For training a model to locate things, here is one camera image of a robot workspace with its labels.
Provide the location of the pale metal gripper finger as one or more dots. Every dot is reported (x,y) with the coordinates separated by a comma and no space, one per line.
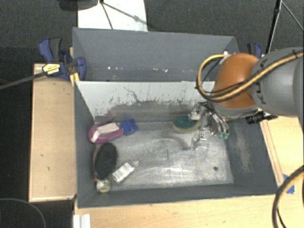
(199,138)
(195,115)

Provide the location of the green and cream round sponge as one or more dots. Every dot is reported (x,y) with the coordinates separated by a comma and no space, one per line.
(184,124)

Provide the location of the grey metal bin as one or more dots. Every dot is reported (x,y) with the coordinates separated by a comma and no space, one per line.
(166,151)

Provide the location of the blue block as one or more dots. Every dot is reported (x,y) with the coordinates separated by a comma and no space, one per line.
(129,126)

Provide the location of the clear glass bottle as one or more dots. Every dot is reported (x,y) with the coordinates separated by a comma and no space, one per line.
(123,172)

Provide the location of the purple and white oval thing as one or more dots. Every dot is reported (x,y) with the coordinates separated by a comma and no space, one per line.
(107,132)

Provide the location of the black oval brush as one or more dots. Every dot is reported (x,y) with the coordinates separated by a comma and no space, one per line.
(105,160)

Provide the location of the small white round thing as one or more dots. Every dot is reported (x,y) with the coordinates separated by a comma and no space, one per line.
(103,186)

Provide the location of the pale wood board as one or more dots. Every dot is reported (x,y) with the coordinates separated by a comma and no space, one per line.
(52,132)

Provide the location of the black cylinder on white bracket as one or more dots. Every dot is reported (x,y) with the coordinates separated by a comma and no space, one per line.
(255,118)

